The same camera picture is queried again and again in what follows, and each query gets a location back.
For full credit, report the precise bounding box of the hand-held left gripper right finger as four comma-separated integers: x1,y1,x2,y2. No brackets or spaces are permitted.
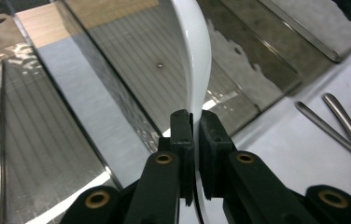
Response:
199,110,238,200

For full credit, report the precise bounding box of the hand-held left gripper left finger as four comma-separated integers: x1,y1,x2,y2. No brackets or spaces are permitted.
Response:
169,108,195,208

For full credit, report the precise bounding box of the white ceramic spoon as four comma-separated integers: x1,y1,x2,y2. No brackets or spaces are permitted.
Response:
170,0,213,224

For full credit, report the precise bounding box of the gray transparent plastic bin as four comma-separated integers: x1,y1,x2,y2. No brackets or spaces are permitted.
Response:
55,0,302,153
0,0,123,224
259,0,351,63

